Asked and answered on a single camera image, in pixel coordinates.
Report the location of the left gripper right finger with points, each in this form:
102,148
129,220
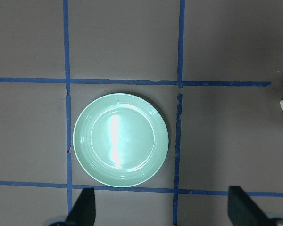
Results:
243,211

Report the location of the left green plate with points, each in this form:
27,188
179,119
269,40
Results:
120,140

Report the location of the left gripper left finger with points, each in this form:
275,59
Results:
83,211

